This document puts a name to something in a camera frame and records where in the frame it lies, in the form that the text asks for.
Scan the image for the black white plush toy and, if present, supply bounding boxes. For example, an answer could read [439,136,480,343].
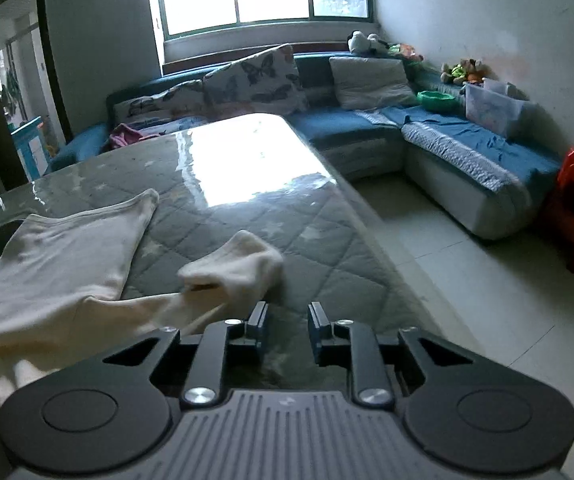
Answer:
[348,30,390,55]

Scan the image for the grey quilted star table cover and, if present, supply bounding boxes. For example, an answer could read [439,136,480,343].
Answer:
[0,115,476,389]

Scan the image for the clear plastic storage box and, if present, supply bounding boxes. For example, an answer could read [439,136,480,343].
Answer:
[465,84,536,141]

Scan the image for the pink crumpled garment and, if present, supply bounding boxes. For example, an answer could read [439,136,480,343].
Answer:
[109,124,159,150]

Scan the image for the cream knit garment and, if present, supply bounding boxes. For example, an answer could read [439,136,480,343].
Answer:
[0,190,284,407]

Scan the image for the green plastic bowl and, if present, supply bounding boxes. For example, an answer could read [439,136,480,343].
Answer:
[416,90,458,114]

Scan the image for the blue corner sofa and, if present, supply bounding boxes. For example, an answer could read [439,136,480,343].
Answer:
[49,53,560,240]

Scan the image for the grey square cushion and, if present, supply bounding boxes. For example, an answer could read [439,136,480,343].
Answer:
[329,56,417,110]

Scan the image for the blue white cabinet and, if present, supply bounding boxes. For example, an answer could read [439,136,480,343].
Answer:
[11,116,50,181]

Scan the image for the butterfly print pillow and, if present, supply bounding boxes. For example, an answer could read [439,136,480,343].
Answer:
[202,44,309,119]
[113,79,207,124]

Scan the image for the colourful plush toys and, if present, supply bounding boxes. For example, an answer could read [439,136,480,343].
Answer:
[440,58,488,86]

